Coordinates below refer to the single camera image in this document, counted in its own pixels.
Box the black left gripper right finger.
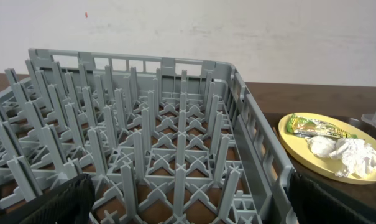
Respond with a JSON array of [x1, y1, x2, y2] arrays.
[[288, 172, 376, 224]]

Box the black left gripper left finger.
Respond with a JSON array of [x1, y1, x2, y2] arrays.
[[0, 174, 95, 224]]

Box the small white tissue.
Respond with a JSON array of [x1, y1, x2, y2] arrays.
[[306, 136, 336, 157]]

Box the green snack wrapper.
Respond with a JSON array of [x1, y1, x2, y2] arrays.
[[286, 114, 358, 139]]

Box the dark brown serving tray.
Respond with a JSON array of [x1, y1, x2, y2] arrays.
[[287, 116, 376, 209]]

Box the grey plastic dish rack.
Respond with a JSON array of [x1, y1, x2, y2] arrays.
[[0, 49, 297, 223]]

